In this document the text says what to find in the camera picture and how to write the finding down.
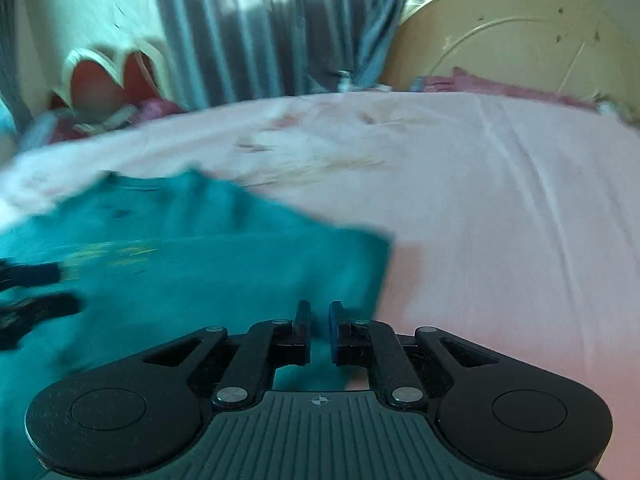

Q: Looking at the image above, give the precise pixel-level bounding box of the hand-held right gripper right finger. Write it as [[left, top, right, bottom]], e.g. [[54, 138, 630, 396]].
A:
[[328, 301, 499, 409]]

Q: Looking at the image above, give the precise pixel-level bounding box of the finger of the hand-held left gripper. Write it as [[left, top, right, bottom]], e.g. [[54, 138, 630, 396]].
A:
[[0, 258, 62, 292], [0, 294, 82, 352]]

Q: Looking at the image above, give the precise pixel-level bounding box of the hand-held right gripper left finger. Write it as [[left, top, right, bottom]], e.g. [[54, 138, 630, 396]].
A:
[[142, 301, 312, 409]]

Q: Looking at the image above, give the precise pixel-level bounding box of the teal shirt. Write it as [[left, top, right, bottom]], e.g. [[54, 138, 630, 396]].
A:
[[0, 167, 392, 480]]

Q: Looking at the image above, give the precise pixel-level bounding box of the pile of mixed clothes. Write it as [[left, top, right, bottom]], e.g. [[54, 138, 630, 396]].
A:
[[25, 100, 186, 147]]

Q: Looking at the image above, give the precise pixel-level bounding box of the pink floral bed sheet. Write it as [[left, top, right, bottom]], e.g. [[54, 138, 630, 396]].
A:
[[0, 91, 640, 480]]

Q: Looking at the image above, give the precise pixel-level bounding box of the red heart-shaped headboard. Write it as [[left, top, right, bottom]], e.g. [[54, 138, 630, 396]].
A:
[[50, 35, 176, 111]]

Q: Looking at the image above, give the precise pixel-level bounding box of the pink ruffled pillow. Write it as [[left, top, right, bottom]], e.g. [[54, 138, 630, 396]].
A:
[[415, 67, 601, 111]]

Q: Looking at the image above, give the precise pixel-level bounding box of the grey-blue curtain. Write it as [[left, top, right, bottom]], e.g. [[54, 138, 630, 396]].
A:
[[150, 0, 423, 108]]

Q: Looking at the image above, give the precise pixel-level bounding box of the cream round headboard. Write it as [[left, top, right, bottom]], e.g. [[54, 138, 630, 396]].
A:
[[377, 0, 640, 126]]

